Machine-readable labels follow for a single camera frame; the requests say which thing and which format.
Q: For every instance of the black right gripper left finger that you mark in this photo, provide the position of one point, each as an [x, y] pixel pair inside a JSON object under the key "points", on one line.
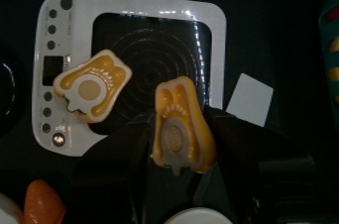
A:
{"points": [[110, 175]]}

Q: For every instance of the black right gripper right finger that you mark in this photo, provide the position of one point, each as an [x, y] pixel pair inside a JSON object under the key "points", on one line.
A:
{"points": [[261, 168]]}

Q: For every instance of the yellow toy squash half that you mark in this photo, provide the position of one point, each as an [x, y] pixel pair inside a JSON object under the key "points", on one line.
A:
{"points": [[182, 125]]}

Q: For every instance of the black toy pan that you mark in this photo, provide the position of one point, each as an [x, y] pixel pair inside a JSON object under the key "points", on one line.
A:
{"points": [[6, 92]]}

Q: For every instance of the orange toy carrot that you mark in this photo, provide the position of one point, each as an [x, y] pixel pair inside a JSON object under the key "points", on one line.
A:
{"points": [[43, 203]]}

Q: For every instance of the white card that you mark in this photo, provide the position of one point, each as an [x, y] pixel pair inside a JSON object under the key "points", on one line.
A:
{"points": [[250, 99]]}

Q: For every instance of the white rounded toy piece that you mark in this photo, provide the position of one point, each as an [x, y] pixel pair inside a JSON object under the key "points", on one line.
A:
{"points": [[9, 211]]}

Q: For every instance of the yellow toast-shaped toy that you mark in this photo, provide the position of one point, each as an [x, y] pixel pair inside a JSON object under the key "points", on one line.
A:
{"points": [[91, 86]]}

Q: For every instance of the white toy induction cooktop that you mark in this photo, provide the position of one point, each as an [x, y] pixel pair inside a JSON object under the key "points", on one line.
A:
{"points": [[129, 56]]}

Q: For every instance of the teal patterned toy box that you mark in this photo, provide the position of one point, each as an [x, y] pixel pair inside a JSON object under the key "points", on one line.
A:
{"points": [[332, 53]]}

